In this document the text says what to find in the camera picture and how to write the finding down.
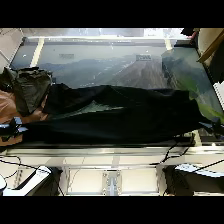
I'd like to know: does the black garment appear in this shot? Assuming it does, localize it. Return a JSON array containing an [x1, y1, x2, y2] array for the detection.
[[23, 83, 216, 147]]

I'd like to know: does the silver frame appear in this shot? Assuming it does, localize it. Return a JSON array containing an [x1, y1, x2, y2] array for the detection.
[[0, 144, 224, 197]]

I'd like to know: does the black cable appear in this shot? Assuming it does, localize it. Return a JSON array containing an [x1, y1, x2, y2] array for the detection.
[[149, 133, 197, 167], [0, 157, 65, 197]]

